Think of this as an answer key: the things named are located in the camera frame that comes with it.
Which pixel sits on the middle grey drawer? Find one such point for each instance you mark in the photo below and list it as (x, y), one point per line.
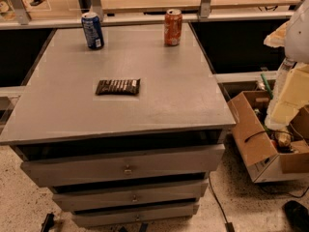
(134, 195)

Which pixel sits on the small black object on shelf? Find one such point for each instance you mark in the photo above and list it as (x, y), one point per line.
(35, 3)

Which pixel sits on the grey drawer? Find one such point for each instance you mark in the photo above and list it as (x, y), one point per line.
(123, 166)
(134, 195)
(181, 209)

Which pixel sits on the top grey drawer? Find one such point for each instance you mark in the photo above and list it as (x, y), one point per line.
(123, 166)

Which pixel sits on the clear plastic water bottle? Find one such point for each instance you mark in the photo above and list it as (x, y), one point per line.
(282, 73)

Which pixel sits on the green stick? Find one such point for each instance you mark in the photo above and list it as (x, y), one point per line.
(269, 91)

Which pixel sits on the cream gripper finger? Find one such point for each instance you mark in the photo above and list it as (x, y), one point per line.
(295, 95)
(277, 37)

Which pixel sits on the bottom grey drawer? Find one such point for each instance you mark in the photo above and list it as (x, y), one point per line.
(181, 209)

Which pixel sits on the grey drawer cabinet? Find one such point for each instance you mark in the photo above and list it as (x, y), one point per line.
(59, 114)

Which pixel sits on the orange soda can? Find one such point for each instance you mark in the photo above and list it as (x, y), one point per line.
(173, 27)

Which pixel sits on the black object on floor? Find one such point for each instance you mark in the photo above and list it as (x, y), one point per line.
(297, 216)

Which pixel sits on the black object bottom left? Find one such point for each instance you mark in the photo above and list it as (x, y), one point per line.
(48, 223)

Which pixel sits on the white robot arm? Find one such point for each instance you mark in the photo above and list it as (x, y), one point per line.
(296, 48)

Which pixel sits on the brown cardboard box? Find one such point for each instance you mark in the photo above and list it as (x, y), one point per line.
(264, 158)

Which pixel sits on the blue pepsi can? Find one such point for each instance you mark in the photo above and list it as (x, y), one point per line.
(92, 30)

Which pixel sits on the dark rxbar chocolate bar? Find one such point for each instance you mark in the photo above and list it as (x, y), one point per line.
(118, 87)

